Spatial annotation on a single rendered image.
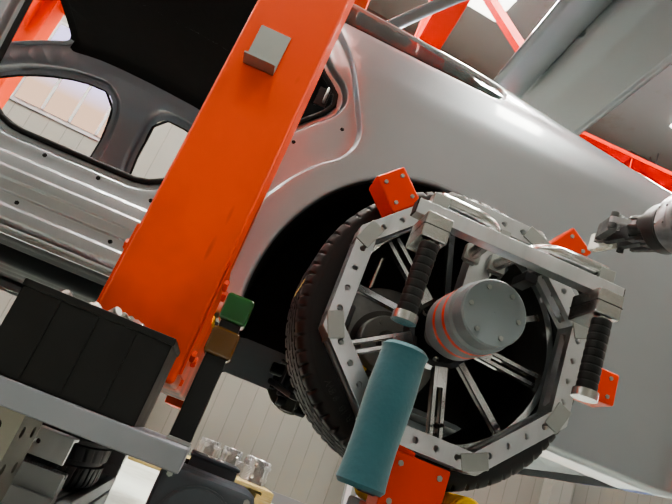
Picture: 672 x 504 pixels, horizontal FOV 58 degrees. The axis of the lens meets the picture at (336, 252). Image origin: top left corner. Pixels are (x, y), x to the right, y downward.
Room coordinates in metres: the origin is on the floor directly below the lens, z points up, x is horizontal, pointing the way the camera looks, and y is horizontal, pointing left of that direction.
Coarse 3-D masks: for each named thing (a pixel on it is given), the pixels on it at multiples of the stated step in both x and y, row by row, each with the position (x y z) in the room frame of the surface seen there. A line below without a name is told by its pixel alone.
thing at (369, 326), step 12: (360, 300) 1.64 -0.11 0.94; (396, 300) 1.65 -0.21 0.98; (360, 312) 1.65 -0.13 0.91; (372, 312) 1.65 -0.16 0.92; (384, 312) 1.65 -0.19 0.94; (360, 324) 1.65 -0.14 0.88; (372, 324) 1.60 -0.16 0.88; (384, 324) 1.61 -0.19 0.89; (396, 324) 1.61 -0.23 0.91; (360, 336) 1.60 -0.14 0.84; (360, 360) 1.65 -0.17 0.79; (372, 360) 1.61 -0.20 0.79; (420, 384) 1.67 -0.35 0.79
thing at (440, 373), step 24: (456, 240) 1.34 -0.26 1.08; (408, 264) 1.30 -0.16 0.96; (456, 264) 1.48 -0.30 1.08; (360, 288) 1.29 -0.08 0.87; (528, 288) 1.31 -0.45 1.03; (528, 312) 1.36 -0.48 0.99; (384, 336) 1.29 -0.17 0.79; (408, 336) 1.30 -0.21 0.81; (528, 336) 1.38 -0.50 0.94; (552, 336) 1.30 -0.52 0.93; (432, 360) 1.30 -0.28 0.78; (480, 360) 1.32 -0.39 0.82; (504, 360) 1.32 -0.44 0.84; (528, 360) 1.38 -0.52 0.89; (432, 384) 1.31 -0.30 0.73; (504, 384) 1.48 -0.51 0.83; (528, 384) 1.32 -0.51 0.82; (432, 408) 1.31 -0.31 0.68; (480, 408) 1.32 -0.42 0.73; (504, 408) 1.41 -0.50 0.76; (528, 408) 1.30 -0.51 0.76; (432, 432) 1.31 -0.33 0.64; (456, 432) 1.52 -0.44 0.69; (480, 432) 1.39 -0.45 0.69
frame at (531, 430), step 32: (384, 224) 1.19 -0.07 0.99; (512, 224) 1.20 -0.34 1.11; (352, 256) 1.18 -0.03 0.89; (352, 288) 1.18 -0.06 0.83; (544, 288) 1.26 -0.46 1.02; (352, 352) 1.18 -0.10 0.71; (576, 352) 1.22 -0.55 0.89; (352, 384) 1.18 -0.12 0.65; (544, 384) 1.28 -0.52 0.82; (544, 416) 1.22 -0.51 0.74; (416, 448) 1.20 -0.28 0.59; (448, 448) 1.20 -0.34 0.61; (480, 448) 1.21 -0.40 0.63; (512, 448) 1.21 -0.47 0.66
